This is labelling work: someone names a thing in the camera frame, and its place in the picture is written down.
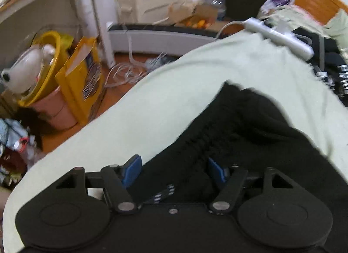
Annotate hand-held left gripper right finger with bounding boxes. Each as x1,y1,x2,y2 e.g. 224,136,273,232
207,157,295,214

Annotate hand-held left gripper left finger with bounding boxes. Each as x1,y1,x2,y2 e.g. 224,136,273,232
56,154,142,214

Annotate black pants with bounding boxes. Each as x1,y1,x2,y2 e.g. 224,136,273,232
127,81,348,243

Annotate light green bedsheet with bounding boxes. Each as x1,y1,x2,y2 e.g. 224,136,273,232
3,31,348,253

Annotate pink bucket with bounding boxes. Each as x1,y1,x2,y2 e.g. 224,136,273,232
33,86,78,131

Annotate yellow paper bag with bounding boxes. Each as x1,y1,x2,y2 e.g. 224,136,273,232
54,37,108,127

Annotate yellow plastic basin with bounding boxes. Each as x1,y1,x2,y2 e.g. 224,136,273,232
18,30,69,107

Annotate white round appliance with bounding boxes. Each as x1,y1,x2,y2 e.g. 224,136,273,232
0,48,46,94

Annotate white power strip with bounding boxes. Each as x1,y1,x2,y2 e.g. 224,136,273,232
245,17,315,60

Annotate oranges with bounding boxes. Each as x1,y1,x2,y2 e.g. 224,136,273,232
187,18,212,28

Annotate cardboard box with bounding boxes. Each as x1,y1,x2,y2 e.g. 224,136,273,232
169,3,221,29

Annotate black printed garment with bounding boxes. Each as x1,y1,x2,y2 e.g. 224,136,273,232
294,26,348,107

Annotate clear plastic water bottle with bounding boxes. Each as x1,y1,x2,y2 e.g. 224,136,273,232
207,0,228,21

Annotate crumpled light green blanket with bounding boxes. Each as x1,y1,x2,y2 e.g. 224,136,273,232
258,5,348,39

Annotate pink cloth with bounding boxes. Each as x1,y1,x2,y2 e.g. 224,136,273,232
295,5,319,20

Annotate white desk with wooden top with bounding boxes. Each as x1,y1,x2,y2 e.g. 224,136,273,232
0,0,115,69

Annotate white cables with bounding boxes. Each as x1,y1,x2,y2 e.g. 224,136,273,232
105,52,175,89

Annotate grey strap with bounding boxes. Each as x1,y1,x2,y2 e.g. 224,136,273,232
318,35,326,72

